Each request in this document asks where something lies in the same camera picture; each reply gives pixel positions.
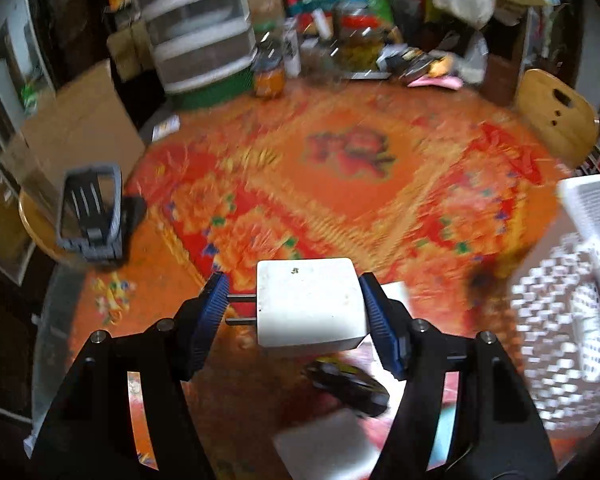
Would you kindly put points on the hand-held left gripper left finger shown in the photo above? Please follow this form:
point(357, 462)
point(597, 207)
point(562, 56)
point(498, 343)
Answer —
point(214, 310)

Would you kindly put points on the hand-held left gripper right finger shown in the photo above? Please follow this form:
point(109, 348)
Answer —
point(377, 317)

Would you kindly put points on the white charger adapter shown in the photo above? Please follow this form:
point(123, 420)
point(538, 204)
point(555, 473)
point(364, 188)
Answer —
point(310, 305)

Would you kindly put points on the white plastic basket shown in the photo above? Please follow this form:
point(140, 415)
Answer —
point(555, 300)

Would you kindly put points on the black oval gadget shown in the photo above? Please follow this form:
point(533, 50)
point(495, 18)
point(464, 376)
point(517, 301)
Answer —
point(347, 385)

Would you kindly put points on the white paper card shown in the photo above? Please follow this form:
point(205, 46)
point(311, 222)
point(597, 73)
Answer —
point(325, 442)

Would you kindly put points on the grey phone stand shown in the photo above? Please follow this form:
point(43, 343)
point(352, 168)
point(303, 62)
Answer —
point(87, 230)

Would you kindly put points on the plain wooden chair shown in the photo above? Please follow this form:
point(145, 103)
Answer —
point(30, 220)

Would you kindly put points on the open cardboard box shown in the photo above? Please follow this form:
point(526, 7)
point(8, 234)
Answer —
point(80, 120)

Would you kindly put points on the small orange jar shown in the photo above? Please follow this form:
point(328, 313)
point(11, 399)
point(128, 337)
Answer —
point(269, 79)

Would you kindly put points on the wooden chair with holes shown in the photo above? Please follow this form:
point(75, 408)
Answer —
point(555, 115)

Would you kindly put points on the glass pickle jar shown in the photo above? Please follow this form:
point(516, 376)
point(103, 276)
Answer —
point(360, 45)

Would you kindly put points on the white stacked drawer tower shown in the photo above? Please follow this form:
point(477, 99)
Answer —
point(195, 35)

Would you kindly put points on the dark mirrored wardrobe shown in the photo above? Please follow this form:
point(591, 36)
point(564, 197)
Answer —
point(10, 60)

